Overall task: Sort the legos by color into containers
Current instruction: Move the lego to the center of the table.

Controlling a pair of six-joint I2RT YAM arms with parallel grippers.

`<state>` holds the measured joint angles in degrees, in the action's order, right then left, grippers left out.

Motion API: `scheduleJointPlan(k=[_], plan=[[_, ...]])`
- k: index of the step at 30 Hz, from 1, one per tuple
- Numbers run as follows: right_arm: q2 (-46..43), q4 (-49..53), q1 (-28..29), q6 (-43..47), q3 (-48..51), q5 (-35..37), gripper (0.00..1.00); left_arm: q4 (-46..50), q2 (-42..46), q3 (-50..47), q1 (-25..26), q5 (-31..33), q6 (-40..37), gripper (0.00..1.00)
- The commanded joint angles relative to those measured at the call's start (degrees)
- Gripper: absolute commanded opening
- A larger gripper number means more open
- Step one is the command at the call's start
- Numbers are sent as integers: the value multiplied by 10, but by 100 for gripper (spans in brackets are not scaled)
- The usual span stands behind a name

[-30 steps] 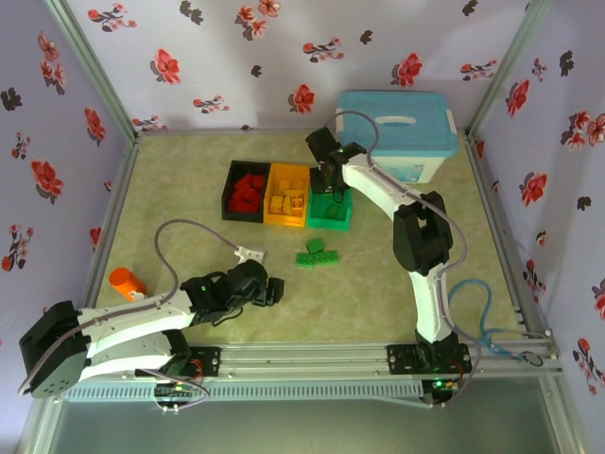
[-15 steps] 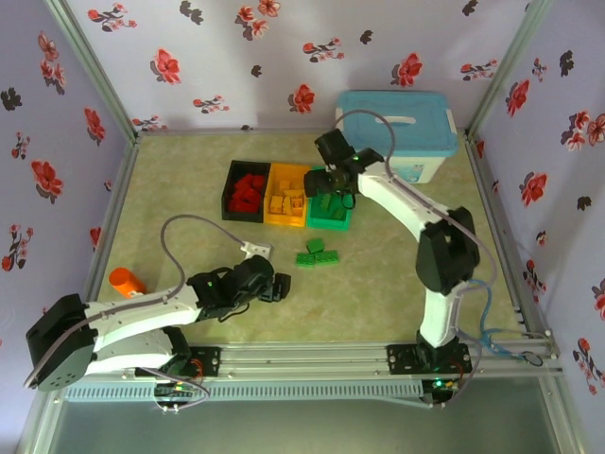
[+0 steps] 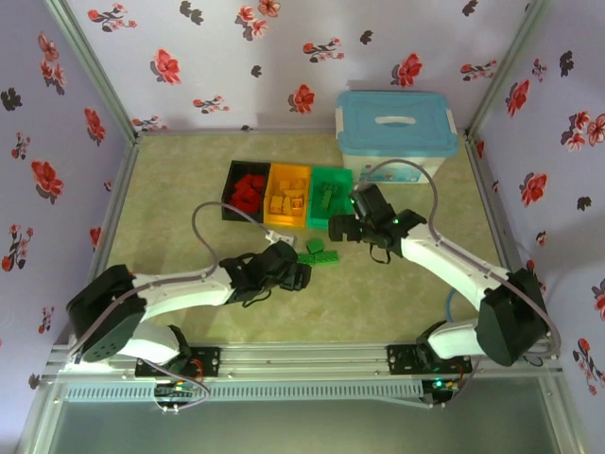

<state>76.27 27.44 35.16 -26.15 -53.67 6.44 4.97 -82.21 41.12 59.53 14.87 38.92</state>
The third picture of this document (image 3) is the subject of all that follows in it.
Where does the aluminium side rail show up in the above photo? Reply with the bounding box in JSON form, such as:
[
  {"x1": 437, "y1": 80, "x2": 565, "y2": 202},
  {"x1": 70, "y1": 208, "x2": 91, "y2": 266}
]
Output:
[
  {"x1": 465, "y1": 134, "x2": 562, "y2": 354},
  {"x1": 82, "y1": 134, "x2": 141, "y2": 285}
]

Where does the aluminium rail along wall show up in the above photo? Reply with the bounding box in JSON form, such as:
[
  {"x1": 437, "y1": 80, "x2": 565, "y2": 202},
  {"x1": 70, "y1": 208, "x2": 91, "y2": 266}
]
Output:
[{"x1": 135, "y1": 128, "x2": 472, "y2": 140}]

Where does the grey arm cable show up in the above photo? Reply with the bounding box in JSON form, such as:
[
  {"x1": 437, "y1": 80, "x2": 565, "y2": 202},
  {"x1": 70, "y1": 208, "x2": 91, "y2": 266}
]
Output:
[
  {"x1": 358, "y1": 159, "x2": 564, "y2": 410},
  {"x1": 70, "y1": 201, "x2": 285, "y2": 414}
]

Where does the grey frame leg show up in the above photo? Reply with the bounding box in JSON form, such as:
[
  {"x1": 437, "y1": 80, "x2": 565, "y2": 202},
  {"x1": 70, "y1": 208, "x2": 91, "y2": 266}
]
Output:
[
  {"x1": 16, "y1": 377, "x2": 65, "y2": 454},
  {"x1": 537, "y1": 373, "x2": 585, "y2": 454}
]

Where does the green plastic bin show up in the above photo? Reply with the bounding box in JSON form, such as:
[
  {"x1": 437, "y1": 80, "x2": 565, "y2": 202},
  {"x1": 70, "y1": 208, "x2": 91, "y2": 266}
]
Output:
[{"x1": 305, "y1": 165, "x2": 355, "y2": 232}]

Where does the white storage box blue lid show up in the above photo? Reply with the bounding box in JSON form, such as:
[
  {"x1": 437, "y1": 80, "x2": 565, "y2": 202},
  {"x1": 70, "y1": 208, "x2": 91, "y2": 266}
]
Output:
[{"x1": 335, "y1": 90, "x2": 460, "y2": 185}]

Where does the grey left arm cable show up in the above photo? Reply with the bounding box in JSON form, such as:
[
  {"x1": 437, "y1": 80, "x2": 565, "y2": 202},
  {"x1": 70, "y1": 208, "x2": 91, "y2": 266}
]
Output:
[{"x1": 70, "y1": 201, "x2": 285, "y2": 414}]

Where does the black plastic bin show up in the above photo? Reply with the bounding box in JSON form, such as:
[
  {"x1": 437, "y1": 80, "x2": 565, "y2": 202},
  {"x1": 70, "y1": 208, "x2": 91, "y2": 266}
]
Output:
[{"x1": 220, "y1": 160, "x2": 273, "y2": 224}]

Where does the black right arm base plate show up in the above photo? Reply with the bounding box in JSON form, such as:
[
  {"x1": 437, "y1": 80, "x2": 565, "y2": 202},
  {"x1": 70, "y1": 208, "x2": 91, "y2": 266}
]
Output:
[{"x1": 386, "y1": 343, "x2": 475, "y2": 377}]

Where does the aluminium corner post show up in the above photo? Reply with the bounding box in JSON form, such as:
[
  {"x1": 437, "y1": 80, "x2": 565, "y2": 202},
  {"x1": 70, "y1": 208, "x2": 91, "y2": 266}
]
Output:
[
  {"x1": 42, "y1": 0, "x2": 141, "y2": 139},
  {"x1": 465, "y1": 0, "x2": 557, "y2": 139}
]

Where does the yellow plastic bin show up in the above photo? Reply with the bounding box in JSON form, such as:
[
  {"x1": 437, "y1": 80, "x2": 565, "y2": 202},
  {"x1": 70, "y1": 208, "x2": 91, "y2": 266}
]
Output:
[{"x1": 262, "y1": 162, "x2": 315, "y2": 230}]

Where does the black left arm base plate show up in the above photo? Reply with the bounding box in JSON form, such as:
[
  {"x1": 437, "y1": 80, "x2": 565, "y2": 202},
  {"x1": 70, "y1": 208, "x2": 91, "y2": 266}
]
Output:
[{"x1": 135, "y1": 345, "x2": 223, "y2": 378}]

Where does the grey right arm cable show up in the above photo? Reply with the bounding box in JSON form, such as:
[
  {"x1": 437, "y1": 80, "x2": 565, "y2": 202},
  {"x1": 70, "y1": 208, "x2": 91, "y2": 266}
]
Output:
[{"x1": 358, "y1": 159, "x2": 564, "y2": 410}]

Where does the light blue cable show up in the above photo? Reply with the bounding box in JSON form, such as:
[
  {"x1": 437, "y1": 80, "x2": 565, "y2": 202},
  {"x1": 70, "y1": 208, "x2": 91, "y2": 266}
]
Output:
[{"x1": 444, "y1": 288, "x2": 460, "y2": 325}]

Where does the grey slotted cable duct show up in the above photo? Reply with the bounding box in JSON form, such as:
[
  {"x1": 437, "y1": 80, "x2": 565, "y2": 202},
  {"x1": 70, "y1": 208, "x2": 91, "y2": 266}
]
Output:
[{"x1": 62, "y1": 380, "x2": 425, "y2": 405}]

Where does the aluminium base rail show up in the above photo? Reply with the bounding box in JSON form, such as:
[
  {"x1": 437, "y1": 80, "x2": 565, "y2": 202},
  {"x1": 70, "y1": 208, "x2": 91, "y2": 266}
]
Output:
[{"x1": 42, "y1": 340, "x2": 564, "y2": 384}]

